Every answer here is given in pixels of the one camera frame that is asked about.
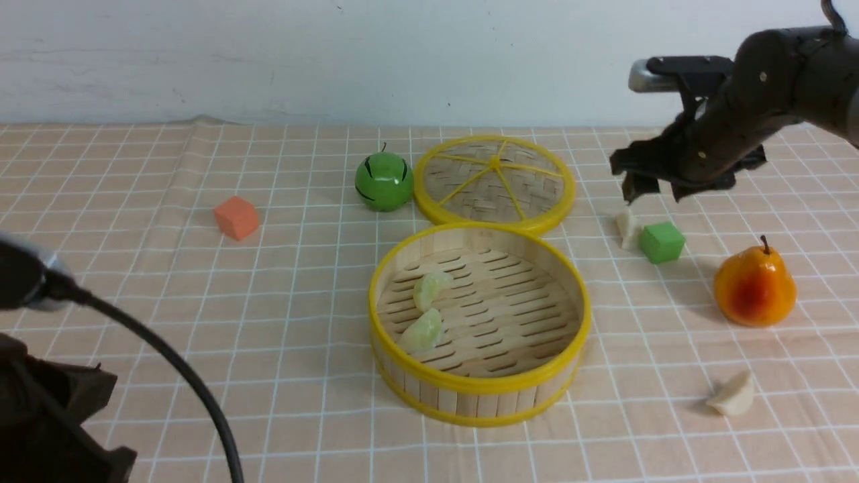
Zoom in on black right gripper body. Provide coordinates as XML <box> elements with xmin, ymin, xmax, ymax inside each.
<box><xmin>609</xmin><ymin>113</ymin><xmax>768</xmax><ymax>191</ymax></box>

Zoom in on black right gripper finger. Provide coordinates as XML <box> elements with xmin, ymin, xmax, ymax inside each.
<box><xmin>671</xmin><ymin>176</ymin><xmax>712</xmax><ymax>203</ymax></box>
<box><xmin>622</xmin><ymin>172</ymin><xmax>661</xmax><ymax>205</ymax></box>

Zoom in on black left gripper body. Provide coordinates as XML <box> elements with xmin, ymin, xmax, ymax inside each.
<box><xmin>1</xmin><ymin>334</ymin><xmax>137</xmax><ymax>482</ymax></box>

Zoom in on white dumpling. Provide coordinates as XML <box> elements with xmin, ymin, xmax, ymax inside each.
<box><xmin>705</xmin><ymin>370</ymin><xmax>755</xmax><ymax>417</ymax></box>
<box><xmin>614</xmin><ymin>208</ymin><xmax>641</xmax><ymax>251</ymax></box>

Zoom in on pale green dumpling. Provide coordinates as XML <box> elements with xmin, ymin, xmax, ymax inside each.
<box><xmin>397</xmin><ymin>307</ymin><xmax>443</xmax><ymax>354</ymax></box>
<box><xmin>412</xmin><ymin>272</ymin><xmax>454</xmax><ymax>314</ymax></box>

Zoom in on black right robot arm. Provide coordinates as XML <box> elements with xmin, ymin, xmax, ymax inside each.
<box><xmin>609</xmin><ymin>25</ymin><xmax>858</xmax><ymax>204</ymax></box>

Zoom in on yellow bamboo steamer lid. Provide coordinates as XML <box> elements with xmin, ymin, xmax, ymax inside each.
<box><xmin>413</xmin><ymin>135</ymin><xmax>576</xmax><ymax>235</ymax></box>

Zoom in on yellow bamboo steamer tray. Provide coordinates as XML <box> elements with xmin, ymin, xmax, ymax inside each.
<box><xmin>368</xmin><ymin>222</ymin><xmax>591</xmax><ymax>427</ymax></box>

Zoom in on green foam cube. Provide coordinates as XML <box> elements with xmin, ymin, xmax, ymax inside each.
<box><xmin>638</xmin><ymin>222</ymin><xmax>685</xmax><ymax>265</ymax></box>

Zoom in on orange yellow toy pear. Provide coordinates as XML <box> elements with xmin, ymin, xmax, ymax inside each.
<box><xmin>713</xmin><ymin>235</ymin><xmax>797</xmax><ymax>327</ymax></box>

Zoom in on checkered peach tablecloth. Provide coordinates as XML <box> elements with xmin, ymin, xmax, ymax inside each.
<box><xmin>1</xmin><ymin>120</ymin><xmax>858</xmax><ymax>482</ymax></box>

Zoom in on green toy apple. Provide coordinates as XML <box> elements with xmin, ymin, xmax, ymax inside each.
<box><xmin>354</xmin><ymin>142</ymin><xmax>414</xmax><ymax>212</ymax></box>

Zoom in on orange foam cube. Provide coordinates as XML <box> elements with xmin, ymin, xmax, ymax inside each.
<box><xmin>213</xmin><ymin>196</ymin><xmax>261</xmax><ymax>242</ymax></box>

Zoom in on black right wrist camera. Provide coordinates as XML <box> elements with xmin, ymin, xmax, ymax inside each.
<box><xmin>627</xmin><ymin>56</ymin><xmax>734</xmax><ymax>119</ymax></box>

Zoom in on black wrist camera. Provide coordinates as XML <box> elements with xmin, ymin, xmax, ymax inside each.
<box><xmin>627</xmin><ymin>56</ymin><xmax>734</xmax><ymax>119</ymax></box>
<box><xmin>1</xmin><ymin>231</ymin><xmax>74</xmax><ymax>313</ymax></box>

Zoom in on black camera cable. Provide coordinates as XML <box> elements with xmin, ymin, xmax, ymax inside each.
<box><xmin>47</xmin><ymin>272</ymin><xmax>246</xmax><ymax>483</ymax></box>

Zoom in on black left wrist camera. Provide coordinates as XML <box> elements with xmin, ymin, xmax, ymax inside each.
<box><xmin>1</xmin><ymin>231</ymin><xmax>74</xmax><ymax>313</ymax></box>

